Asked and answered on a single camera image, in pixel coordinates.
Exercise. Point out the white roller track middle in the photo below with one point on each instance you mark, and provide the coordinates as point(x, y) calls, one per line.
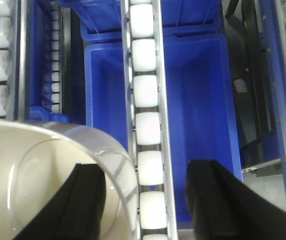
point(147, 117)

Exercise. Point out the blue crate lower level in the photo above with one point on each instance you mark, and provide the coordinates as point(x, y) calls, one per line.
point(201, 111)

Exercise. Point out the blue crate lower left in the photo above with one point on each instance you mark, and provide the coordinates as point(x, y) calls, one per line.
point(45, 86)

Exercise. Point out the white plastic bin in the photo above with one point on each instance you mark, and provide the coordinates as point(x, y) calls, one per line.
point(37, 158)

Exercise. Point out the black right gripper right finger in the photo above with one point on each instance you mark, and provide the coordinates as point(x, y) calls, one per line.
point(223, 208)

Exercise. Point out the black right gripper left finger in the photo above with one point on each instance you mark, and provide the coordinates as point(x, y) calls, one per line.
point(75, 211)

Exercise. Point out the white roller track left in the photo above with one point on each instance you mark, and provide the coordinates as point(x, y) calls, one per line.
point(9, 58)

